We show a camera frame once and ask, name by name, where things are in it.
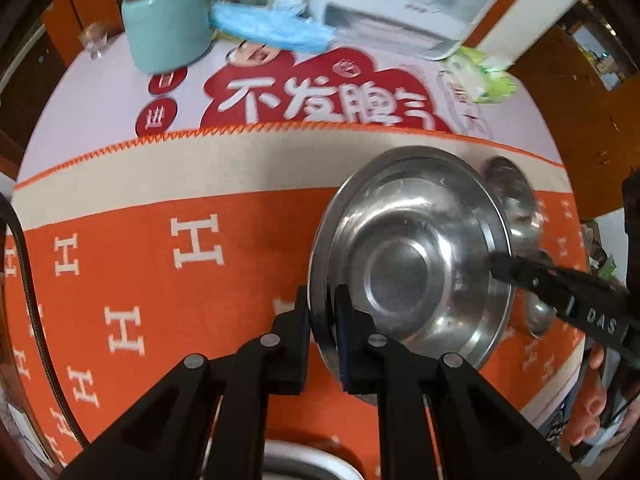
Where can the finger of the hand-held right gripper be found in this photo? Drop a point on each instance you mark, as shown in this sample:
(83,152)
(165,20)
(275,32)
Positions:
(520,271)

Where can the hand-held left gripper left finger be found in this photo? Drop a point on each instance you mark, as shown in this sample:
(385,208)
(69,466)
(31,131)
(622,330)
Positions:
(299,340)

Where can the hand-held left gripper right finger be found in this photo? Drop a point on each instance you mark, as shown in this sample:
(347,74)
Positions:
(342,347)

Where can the pink sided steel bowl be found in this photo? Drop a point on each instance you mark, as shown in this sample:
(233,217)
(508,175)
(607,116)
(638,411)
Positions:
(537,312)

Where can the small steel bowl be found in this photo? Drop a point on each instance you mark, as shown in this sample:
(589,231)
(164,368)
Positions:
(510,185)

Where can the large steel bowl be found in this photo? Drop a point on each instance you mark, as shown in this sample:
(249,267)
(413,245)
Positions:
(400,270)

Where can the large white plate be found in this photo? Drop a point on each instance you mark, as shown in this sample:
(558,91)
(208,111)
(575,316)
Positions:
(310,462)

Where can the person's right hand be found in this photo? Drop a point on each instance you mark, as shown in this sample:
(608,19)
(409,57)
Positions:
(590,395)

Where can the orange patterned tablecloth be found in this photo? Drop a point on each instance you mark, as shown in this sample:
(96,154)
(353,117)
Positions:
(150,270)

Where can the brown wooden cabinet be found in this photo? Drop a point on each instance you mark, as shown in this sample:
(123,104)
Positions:
(575,95)

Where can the green tissue pack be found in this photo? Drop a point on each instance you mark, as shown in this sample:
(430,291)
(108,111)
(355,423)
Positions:
(480,77)

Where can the white plastic storage box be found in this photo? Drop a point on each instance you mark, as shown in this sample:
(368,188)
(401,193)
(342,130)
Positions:
(405,2)

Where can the white red printed table mat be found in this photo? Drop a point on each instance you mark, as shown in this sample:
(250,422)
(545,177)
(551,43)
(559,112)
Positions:
(100,110)

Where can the blue face mask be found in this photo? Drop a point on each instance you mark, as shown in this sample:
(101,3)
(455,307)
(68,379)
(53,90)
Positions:
(270,27)

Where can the teal canister with brown lid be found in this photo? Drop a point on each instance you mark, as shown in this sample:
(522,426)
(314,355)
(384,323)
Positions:
(165,27)

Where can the small glass jar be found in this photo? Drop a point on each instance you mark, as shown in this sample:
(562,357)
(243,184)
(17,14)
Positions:
(95,41)

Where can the wooden glass sliding door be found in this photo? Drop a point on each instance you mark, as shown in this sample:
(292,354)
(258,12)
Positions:
(75,10)

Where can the wooden wall shelf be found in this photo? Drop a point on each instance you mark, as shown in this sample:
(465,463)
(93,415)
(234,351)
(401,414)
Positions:
(602,55)

